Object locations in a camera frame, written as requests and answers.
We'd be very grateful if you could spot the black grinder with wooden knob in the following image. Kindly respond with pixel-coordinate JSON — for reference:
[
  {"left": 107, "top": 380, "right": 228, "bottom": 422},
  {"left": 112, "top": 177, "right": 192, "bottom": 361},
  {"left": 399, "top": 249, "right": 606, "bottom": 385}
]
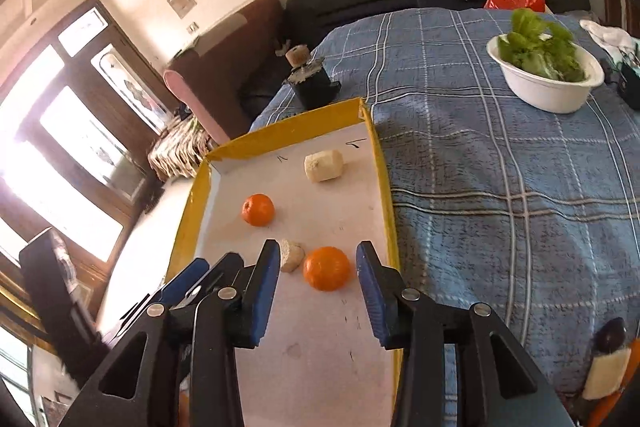
[{"left": 286, "top": 44, "right": 342, "bottom": 110}]

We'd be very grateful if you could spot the white cloth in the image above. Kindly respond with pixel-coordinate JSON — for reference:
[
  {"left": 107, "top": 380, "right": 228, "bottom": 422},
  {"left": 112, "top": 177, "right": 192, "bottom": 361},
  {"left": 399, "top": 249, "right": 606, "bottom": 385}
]
[{"left": 580, "top": 19, "right": 636, "bottom": 62}]

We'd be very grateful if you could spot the brown armchair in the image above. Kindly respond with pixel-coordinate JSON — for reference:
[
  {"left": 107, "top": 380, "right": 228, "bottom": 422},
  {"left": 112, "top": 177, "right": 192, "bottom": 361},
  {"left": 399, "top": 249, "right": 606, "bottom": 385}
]
[{"left": 165, "top": 0, "right": 288, "bottom": 142}]

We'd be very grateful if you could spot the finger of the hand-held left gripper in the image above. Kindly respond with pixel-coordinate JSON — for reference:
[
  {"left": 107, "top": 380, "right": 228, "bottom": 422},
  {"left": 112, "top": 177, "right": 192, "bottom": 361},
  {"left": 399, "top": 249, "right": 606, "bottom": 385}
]
[
  {"left": 182, "top": 252, "right": 247, "bottom": 308},
  {"left": 159, "top": 257, "right": 212, "bottom": 309}
]

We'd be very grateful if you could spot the black stand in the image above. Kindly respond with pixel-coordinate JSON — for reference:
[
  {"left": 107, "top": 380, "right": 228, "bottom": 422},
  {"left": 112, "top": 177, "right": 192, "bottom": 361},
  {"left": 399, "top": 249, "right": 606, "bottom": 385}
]
[{"left": 19, "top": 227, "right": 108, "bottom": 388}]

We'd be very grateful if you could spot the peeled banana piece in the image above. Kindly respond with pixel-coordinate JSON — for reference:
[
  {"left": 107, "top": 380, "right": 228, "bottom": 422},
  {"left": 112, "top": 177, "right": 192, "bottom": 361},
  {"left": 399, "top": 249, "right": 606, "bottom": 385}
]
[{"left": 304, "top": 149, "right": 346, "bottom": 184}]

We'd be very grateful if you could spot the wooden framed glass door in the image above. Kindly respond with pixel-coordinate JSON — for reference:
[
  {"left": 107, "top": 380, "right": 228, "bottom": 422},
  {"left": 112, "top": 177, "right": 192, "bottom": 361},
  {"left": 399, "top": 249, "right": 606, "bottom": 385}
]
[{"left": 0, "top": 0, "right": 181, "bottom": 358}]

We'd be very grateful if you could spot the yellow-edged cardboard tray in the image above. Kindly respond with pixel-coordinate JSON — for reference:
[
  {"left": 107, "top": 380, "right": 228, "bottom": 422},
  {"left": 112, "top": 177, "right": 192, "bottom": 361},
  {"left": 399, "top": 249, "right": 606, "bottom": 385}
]
[{"left": 165, "top": 97, "right": 403, "bottom": 427}]

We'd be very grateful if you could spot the green lettuce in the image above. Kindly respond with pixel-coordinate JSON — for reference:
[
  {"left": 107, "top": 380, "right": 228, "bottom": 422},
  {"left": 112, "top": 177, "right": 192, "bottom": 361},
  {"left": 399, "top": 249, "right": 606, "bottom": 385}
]
[{"left": 497, "top": 8, "right": 587, "bottom": 82}]

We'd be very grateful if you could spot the white bowl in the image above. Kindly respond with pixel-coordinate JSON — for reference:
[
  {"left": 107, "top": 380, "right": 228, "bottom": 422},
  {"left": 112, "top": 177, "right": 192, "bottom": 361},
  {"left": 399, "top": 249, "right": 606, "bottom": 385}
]
[{"left": 486, "top": 34, "right": 606, "bottom": 114}]

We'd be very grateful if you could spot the blue plaid blanket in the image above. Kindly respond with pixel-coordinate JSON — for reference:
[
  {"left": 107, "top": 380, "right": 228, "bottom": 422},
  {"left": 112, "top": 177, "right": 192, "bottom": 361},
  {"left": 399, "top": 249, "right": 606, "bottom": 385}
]
[{"left": 247, "top": 7, "right": 640, "bottom": 408}]

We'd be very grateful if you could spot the patterned brown cloth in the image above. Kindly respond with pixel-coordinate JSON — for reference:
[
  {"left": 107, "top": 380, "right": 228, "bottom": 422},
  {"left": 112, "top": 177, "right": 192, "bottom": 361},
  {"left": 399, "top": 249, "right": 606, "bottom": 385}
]
[{"left": 147, "top": 114, "right": 216, "bottom": 180}]

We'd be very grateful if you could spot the small orange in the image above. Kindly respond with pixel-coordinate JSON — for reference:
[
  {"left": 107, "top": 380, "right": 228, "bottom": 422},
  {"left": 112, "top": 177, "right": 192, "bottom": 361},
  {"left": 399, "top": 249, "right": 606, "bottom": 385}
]
[
  {"left": 302, "top": 246, "right": 352, "bottom": 292},
  {"left": 241, "top": 193, "right": 276, "bottom": 228}
]

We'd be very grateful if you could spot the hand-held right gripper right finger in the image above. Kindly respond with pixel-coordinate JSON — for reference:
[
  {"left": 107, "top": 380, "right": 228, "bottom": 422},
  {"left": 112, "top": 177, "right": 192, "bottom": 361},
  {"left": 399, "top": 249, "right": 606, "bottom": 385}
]
[{"left": 355, "top": 240, "right": 576, "bottom": 427}]

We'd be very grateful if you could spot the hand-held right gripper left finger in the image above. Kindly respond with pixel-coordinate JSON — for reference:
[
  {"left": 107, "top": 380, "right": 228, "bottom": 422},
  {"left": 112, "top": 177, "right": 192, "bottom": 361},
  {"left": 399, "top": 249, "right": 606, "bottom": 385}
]
[{"left": 60, "top": 238, "right": 282, "bottom": 427}]

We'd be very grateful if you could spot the dark purple passion fruit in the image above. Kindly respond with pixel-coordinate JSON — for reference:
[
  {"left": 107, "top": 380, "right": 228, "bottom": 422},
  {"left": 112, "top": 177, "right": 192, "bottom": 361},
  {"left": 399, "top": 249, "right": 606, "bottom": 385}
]
[{"left": 595, "top": 317, "right": 627, "bottom": 354}]

